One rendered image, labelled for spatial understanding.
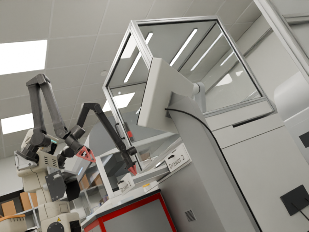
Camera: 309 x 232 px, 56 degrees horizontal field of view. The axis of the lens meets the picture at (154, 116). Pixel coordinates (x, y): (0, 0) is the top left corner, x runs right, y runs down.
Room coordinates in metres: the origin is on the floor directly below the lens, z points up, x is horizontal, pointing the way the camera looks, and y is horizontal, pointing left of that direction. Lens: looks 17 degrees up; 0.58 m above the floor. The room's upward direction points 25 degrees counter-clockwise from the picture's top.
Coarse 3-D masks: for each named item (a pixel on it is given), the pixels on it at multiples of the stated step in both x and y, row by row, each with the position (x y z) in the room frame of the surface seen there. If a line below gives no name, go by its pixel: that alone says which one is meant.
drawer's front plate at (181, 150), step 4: (180, 148) 2.07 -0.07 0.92; (176, 152) 2.13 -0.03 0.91; (180, 152) 2.09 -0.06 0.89; (184, 152) 2.05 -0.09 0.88; (176, 156) 2.15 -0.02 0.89; (180, 156) 2.11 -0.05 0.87; (184, 156) 2.06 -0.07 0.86; (168, 160) 2.26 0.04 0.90; (172, 160) 2.21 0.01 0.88; (176, 160) 2.17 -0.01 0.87; (180, 160) 2.13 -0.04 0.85; (184, 160) 2.08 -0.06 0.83; (188, 160) 2.06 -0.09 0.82; (168, 164) 2.28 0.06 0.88; (172, 164) 2.23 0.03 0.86; (180, 164) 2.15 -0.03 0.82; (172, 168) 2.25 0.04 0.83; (176, 168) 2.23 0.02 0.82
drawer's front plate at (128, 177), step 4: (124, 176) 2.23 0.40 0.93; (128, 176) 2.16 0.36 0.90; (124, 180) 2.26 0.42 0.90; (128, 180) 2.19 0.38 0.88; (132, 180) 2.16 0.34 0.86; (120, 184) 2.34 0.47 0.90; (124, 184) 2.28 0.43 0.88; (128, 184) 2.21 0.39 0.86; (132, 184) 2.16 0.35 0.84; (128, 188) 2.24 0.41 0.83; (124, 192) 2.34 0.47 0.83
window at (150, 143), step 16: (128, 48) 2.19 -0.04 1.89; (128, 64) 2.29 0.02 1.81; (144, 64) 2.09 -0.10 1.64; (112, 80) 2.64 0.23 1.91; (128, 80) 2.38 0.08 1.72; (144, 80) 2.18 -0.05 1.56; (112, 96) 2.76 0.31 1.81; (128, 96) 2.49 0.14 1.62; (128, 112) 2.60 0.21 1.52; (128, 128) 2.71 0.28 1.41; (144, 128) 2.46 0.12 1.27; (144, 144) 2.56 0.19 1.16; (160, 144) 2.33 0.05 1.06; (144, 160) 2.67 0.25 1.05
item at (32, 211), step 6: (6, 192) 5.05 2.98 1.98; (12, 192) 5.12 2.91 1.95; (18, 192) 5.30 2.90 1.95; (0, 198) 5.16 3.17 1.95; (6, 198) 5.34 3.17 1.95; (30, 198) 5.23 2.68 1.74; (60, 198) 5.49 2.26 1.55; (66, 198) 5.63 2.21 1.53; (30, 210) 5.21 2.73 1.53; (36, 210) 5.46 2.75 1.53; (36, 222) 5.23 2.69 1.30
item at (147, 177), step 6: (156, 168) 2.30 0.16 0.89; (162, 168) 2.32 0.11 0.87; (138, 174) 2.21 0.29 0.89; (144, 174) 2.24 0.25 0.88; (150, 174) 2.26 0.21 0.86; (156, 174) 2.28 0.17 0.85; (162, 174) 2.35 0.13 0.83; (138, 180) 2.20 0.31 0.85; (144, 180) 2.23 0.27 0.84; (150, 180) 2.38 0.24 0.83; (138, 186) 2.42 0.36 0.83
